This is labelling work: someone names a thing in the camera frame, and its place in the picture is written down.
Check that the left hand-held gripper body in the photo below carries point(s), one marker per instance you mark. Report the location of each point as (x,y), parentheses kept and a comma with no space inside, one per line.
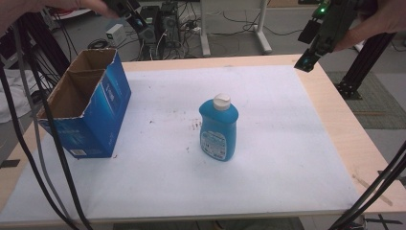
(123,7)

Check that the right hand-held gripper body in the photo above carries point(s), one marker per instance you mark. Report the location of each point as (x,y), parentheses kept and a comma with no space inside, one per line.
(335,22)

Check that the person's right hand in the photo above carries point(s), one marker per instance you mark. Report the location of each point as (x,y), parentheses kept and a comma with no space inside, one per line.
(387,16)

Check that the person's left hand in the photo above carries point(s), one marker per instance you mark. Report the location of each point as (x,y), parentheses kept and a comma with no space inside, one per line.
(38,4)

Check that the small white device box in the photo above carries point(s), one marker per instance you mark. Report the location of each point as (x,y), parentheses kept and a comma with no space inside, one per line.
(115,34)

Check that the black computer tower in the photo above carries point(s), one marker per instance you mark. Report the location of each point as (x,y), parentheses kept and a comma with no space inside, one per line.
(169,24)

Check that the black metal stand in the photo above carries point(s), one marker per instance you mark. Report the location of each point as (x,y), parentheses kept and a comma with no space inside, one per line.
(364,65)

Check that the white power strip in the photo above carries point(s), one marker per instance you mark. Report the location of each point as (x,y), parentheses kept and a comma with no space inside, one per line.
(192,28)

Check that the grey floor mat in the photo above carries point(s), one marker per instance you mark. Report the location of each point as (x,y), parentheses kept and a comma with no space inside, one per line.
(379,102)

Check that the white felt mat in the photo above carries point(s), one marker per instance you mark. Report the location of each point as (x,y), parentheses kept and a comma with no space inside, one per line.
(271,143)

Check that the blue open cardboard box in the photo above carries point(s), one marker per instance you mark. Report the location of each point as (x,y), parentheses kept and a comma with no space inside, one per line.
(105,111)

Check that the blue bottle with white cap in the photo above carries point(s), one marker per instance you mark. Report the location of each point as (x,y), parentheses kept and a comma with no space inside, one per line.
(218,127)

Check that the white cloth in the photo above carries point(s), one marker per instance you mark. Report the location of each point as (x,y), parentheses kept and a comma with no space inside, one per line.
(12,96)

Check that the white table frame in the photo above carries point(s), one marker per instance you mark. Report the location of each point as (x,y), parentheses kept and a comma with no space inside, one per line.
(263,35)

